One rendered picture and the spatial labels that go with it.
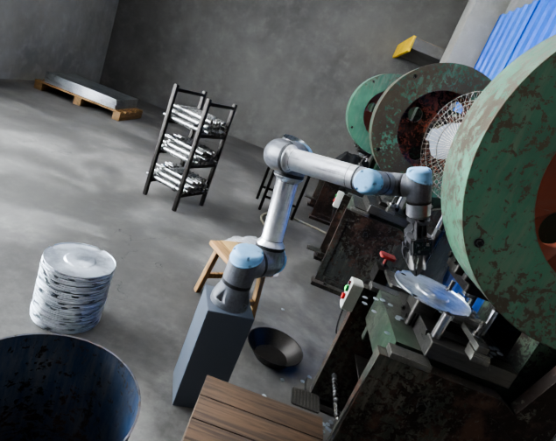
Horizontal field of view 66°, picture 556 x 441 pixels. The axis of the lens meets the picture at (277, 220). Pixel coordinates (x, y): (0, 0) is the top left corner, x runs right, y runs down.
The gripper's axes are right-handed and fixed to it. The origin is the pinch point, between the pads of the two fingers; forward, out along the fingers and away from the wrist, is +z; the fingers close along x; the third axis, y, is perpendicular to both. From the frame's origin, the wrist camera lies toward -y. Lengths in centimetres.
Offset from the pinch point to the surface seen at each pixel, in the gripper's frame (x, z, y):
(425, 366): -0.8, 24.6, 17.3
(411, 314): 0.5, 19.1, -5.0
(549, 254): 25.2, -17.0, 30.3
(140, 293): -125, 37, -67
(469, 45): 196, -99, -500
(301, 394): -41, 58, -12
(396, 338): -7.7, 20.7, 7.2
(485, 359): 18.1, 23.8, 15.8
